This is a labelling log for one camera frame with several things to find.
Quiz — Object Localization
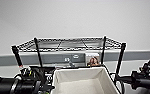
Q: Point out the white box with picture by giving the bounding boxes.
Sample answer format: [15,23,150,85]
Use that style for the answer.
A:
[85,52,102,68]

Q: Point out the black wire shelf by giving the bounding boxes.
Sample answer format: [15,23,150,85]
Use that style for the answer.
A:
[11,35,127,94]

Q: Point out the long grey wall band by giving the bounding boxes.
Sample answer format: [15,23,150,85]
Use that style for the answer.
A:
[0,49,150,67]

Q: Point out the pale basket with dark spots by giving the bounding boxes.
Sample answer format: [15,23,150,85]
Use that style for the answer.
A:
[51,65,122,94]

